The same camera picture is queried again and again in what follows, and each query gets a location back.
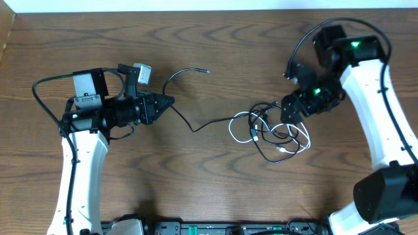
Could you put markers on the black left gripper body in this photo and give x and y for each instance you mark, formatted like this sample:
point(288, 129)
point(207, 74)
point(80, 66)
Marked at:
point(144, 111)

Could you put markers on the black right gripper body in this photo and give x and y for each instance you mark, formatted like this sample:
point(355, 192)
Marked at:
point(315, 99)

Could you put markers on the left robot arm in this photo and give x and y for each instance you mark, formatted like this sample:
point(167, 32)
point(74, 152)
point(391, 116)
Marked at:
point(85, 127)

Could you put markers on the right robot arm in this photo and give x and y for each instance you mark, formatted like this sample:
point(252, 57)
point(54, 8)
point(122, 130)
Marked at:
point(357, 67)

